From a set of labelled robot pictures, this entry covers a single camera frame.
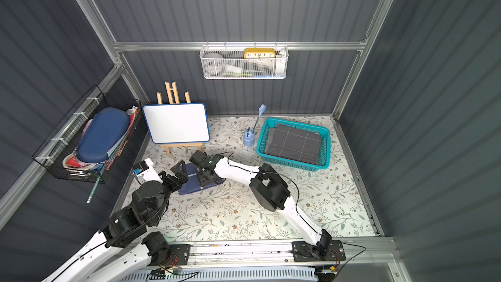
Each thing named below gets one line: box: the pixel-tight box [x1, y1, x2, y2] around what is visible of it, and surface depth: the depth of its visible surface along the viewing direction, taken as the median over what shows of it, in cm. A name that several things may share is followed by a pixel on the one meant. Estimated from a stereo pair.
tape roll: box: [202, 52, 226, 75], surface depth 89 cm
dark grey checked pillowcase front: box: [264, 124, 322, 166], surface depth 101 cm
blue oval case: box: [76, 106, 130, 164], surface depth 69 cm
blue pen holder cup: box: [243, 104, 267, 147], surface depth 104 cm
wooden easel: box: [156, 81, 203, 157], surface depth 91 cm
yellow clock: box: [243, 47, 276, 59], surface depth 90 cm
